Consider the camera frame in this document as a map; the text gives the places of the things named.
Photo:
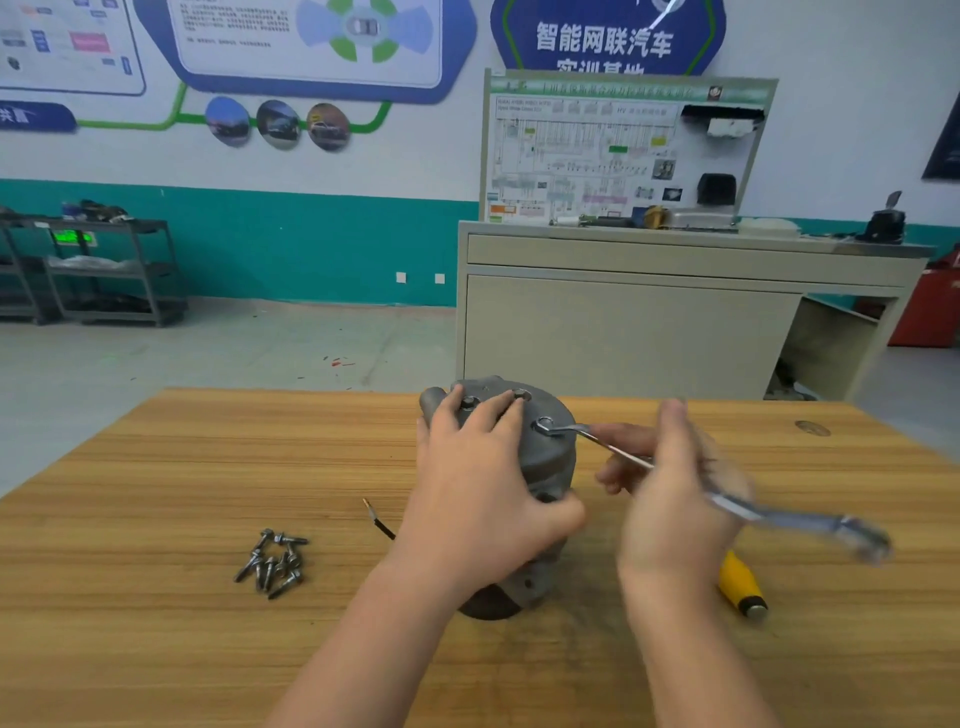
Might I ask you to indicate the person's left hand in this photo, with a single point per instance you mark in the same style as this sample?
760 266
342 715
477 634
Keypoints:
472 495

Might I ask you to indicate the person's right hand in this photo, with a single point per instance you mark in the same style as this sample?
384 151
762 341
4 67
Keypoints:
675 525

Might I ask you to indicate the person's left middle finger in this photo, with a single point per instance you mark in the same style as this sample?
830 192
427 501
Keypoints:
484 424

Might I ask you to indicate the person's right thumb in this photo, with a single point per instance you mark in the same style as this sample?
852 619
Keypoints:
673 435

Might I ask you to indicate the person's left little finger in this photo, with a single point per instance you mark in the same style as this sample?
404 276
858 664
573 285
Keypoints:
424 446

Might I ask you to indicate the person's left thumb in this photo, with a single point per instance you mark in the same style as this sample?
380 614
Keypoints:
561 517

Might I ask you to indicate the grey metal compressor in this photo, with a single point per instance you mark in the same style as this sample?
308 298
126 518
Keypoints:
551 461

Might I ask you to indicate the silver combination wrench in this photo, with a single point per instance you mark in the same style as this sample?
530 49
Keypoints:
787 517

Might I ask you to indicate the person's right forearm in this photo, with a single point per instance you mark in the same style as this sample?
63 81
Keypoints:
690 660

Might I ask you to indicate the person's left forearm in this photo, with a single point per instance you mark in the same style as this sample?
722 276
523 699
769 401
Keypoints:
360 652

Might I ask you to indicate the beige workbench cabinet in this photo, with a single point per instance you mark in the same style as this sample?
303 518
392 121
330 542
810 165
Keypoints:
637 322

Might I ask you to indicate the pile of grey bolts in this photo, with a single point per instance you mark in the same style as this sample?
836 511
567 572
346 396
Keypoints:
271 562

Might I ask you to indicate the white tray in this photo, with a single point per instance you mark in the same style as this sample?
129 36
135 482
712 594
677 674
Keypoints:
769 226

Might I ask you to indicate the black box on board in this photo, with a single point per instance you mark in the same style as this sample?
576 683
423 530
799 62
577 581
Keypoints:
717 190

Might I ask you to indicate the red cabinet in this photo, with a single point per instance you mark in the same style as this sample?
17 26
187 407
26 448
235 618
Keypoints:
930 300

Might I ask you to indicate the wiring diagram training board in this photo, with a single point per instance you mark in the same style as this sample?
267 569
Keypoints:
585 150

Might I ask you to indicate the black device with lever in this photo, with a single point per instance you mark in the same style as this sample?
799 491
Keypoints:
885 225

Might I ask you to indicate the black metal shelf cart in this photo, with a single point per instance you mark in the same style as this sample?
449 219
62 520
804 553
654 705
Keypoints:
19 285
120 285

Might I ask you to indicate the oval car photo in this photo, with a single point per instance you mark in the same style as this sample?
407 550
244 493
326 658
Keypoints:
228 121
279 124

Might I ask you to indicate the clear plastic bag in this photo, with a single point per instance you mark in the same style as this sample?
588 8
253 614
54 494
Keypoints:
82 262

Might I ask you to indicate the black parts on shelf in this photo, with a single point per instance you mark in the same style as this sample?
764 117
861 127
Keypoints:
97 212

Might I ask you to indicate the green crate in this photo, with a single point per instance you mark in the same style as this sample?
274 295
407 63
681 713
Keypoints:
73 238

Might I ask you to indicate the blue framed car diagram panel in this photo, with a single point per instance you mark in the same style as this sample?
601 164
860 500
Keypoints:
315 45

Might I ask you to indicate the dark wall poster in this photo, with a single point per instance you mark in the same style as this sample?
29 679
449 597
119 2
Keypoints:
945 146

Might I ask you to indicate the blue hexagonal wall sign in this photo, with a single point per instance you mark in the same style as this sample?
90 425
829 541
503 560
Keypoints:
600 37

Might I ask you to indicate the white framed wall chart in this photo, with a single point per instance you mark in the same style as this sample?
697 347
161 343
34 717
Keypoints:
67 45

